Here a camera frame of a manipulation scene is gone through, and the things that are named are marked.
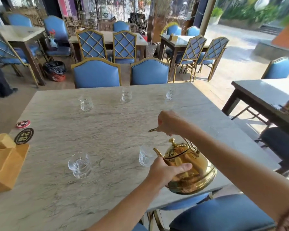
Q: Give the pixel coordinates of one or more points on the person's left hand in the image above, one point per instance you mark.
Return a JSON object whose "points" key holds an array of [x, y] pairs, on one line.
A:
{"points": [[162, 173]]}

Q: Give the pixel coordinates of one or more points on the person's right hand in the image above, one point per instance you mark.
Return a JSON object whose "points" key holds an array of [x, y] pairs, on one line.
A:
{"points": [[169, 121]]}

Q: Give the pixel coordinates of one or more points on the person's right fingers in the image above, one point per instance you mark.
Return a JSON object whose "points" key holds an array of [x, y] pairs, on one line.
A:
{"points": [[164, 127]]}

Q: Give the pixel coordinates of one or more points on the person's left thumb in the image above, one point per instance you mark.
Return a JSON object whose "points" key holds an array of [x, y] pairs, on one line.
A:
{"points": [[183, 168]]}

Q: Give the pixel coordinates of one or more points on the gold metal teapot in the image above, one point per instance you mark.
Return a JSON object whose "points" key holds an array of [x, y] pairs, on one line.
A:
{"points": [[193, 170]]}

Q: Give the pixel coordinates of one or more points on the person's left forearm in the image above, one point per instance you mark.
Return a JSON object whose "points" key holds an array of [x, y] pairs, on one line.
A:
{"points": [[127, 206]]}

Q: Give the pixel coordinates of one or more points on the person's right forearm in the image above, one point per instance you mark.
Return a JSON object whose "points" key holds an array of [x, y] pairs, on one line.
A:
{"points": [[240, 170]]}

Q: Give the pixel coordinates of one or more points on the clear drinking glass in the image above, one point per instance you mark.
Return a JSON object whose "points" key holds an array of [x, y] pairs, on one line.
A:
{"points": [[126, 95], [79, 165], [145, 155], [86, 104], [171, 92]]}

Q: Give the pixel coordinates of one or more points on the blue lattice-back chair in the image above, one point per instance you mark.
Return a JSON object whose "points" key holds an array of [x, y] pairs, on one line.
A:
{"points": [[124, 46], [191, 54], [91, 44], [4, 49], [213, 54]]}

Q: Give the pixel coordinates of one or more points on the glass vase with twigs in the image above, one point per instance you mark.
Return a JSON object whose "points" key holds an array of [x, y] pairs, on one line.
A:
{"points": [[151, 49]]}

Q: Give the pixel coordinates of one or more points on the marble-top dining table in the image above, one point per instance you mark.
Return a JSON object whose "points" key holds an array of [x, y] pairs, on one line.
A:
{"points": [[180, 43], [267, 93], [109, 38], [21, 36]]}

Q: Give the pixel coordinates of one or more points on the dark padded chair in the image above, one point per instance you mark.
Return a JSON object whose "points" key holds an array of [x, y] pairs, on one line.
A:
{"points": [[279, 144]]}

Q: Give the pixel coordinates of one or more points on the white plant pot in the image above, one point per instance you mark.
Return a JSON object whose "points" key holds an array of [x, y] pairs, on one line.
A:
{"points": [[214, 19]]}

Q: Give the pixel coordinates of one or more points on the red bin with black bag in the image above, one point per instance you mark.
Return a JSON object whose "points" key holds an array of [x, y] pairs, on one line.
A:
{"points": [[55, 70]]}

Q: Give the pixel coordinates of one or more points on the black round number sign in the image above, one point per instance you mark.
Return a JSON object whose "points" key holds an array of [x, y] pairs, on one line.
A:
{"points": [[24, 136]]}

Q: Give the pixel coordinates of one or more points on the red round sticker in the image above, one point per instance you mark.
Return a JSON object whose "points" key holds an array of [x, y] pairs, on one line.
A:
{"points": [[23, 124]]}

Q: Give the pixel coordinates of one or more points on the blue vase with red flower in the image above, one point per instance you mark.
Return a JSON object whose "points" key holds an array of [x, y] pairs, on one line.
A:
{"points": [[52, 40]]}

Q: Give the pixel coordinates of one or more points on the orange plant pot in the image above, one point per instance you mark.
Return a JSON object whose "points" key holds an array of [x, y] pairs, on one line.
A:
{"points": [[286, 37]]}

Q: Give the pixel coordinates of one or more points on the white globe lamp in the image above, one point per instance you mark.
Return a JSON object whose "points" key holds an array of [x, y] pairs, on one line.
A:
{"points": [[261, 3]]}

